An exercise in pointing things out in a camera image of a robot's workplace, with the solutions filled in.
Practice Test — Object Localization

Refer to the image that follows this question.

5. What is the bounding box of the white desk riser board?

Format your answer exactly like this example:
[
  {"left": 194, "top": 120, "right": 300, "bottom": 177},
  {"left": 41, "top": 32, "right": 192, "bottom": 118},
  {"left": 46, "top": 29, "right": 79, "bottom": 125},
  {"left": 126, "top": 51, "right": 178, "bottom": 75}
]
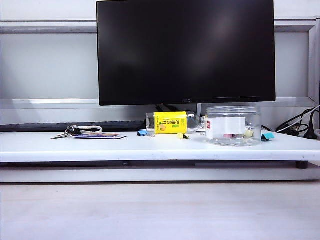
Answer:
[{"left": 0, "top": 129, "right": 320, "bottom": 168}]

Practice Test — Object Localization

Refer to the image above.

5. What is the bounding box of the colourful printed card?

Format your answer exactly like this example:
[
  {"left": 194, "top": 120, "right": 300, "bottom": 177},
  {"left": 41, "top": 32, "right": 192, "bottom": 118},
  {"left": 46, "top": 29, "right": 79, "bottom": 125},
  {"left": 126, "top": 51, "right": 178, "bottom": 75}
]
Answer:
[{"left": 71, "top": 132, "right": 128, "bottom": 140}]

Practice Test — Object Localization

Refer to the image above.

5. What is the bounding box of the black computer monitor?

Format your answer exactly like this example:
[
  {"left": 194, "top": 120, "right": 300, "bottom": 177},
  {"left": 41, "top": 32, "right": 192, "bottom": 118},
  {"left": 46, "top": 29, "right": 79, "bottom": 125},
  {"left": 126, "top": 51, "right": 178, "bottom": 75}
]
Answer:
[{"left": 96, "top": 0, "right": 277, "bottom": 107}]

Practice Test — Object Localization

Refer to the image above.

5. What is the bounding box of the teal binder clip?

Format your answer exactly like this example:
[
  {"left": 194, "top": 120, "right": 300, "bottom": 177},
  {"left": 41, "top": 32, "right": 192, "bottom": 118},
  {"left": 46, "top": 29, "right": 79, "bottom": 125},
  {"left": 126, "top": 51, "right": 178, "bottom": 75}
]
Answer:
[{"left": 260, "top": 132, "right": 274, "bottom": 143}]

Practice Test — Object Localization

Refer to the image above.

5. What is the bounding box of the white rope key loop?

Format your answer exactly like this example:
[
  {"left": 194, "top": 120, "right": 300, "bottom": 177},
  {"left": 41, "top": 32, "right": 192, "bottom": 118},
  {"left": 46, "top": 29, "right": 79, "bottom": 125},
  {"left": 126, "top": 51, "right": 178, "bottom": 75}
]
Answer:
[{"left": 74, "top": 125, "right": 104, "bottom": 134}]

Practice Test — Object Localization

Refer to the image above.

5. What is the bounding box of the black power plug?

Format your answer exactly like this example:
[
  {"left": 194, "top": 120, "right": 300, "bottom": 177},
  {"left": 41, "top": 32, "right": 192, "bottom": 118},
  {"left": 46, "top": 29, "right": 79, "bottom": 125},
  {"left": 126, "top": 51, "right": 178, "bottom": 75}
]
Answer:
[{"left": 303, "top": 109, "right": 320, "bottom": 140}]

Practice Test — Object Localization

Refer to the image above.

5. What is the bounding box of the clear plastic container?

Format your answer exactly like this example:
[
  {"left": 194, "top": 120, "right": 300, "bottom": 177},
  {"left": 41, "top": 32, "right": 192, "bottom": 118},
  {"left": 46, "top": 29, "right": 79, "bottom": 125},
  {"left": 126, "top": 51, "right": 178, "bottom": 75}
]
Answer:
[{"left": 145, "top": 111, "right": 207, "bottom": 137}]

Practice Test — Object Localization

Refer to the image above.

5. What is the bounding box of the black cable bundle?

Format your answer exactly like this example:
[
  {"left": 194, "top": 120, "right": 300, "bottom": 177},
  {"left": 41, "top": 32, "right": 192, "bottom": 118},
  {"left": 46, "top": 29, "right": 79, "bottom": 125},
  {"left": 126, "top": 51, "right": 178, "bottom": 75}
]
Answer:
[{"left": 274, "top": 104, "right": 320, "bottom": 134}]

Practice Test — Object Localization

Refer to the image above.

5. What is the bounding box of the grey aluminium partition frame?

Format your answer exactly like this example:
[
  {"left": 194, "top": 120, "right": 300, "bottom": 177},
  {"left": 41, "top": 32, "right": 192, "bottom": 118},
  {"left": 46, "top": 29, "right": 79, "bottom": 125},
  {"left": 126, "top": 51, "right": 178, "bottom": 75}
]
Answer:
[{"left": 0, "top": 14, "right": 320, "bottom": 111}]

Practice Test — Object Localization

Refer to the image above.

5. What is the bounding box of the bunch of metal keys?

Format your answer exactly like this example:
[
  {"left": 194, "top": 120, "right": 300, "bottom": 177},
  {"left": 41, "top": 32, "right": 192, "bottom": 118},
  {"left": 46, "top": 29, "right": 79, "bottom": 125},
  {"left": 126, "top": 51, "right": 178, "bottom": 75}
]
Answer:
[{"left": 50, "top": 124, "right": 81, "bottom": 140}]

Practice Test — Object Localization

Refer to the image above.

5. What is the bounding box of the round transparent plastic jar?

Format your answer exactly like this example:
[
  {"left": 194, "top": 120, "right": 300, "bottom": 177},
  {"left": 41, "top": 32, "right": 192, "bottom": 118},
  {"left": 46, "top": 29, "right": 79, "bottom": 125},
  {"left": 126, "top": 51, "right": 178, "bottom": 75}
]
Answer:
[{"left": 204, "top": 105, "right": 262, "bottom": 147}]

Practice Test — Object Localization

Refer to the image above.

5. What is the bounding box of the white cable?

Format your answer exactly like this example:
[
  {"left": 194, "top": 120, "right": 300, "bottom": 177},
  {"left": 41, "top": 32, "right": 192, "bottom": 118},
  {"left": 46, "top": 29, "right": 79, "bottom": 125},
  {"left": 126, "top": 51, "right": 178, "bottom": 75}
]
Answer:
[{"left": 276, "top": 105, "right": 320, "bottom": 133}]

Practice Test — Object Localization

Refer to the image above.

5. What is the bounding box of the black keyboard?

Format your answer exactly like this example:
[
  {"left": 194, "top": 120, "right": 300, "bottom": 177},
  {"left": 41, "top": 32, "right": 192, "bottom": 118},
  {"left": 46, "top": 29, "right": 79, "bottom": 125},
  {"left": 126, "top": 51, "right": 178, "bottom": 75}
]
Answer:
[{"left": 0, "top": 120, "right": 146, "bottom": 133}]

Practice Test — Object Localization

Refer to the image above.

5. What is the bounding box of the blue binder clip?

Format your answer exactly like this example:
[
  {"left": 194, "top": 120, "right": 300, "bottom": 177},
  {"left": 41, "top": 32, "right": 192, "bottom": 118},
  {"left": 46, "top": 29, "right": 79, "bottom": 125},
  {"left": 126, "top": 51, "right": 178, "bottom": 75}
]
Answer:
[{"left": 137, "top": 129, "right": 156, "bottom": 138}]

